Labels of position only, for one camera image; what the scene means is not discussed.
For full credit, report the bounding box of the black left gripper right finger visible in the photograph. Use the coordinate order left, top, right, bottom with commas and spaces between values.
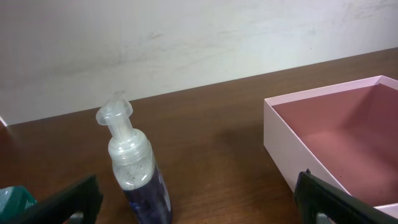
294, 170, 397, 224

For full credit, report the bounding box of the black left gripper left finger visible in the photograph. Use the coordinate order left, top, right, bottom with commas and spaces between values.
6, 175, 103, 224

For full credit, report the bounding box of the purple foam pump bottle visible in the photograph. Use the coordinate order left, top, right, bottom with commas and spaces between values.
96, 91, 173, 223

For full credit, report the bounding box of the teal Listerine mouthwash bottle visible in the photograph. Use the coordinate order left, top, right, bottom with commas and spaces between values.
0, 185, 37, 222

